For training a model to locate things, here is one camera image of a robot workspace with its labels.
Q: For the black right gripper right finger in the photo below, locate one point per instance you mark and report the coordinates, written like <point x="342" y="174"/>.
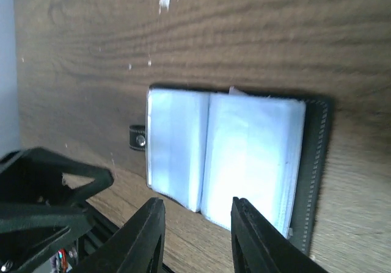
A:
<point x="258" y="247"/>

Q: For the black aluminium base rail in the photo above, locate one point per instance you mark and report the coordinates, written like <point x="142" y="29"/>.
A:
<point x="100" y="239"/>

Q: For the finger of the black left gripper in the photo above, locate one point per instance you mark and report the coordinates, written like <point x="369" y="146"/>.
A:
<point x="39" y="175"/>
<point x="31" y="234"/>

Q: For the black leather card holder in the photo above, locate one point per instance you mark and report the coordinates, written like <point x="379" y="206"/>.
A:
<point x="205" y="147"/>

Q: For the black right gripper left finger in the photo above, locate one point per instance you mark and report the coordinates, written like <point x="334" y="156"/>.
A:
<point x="134" y="242"/>

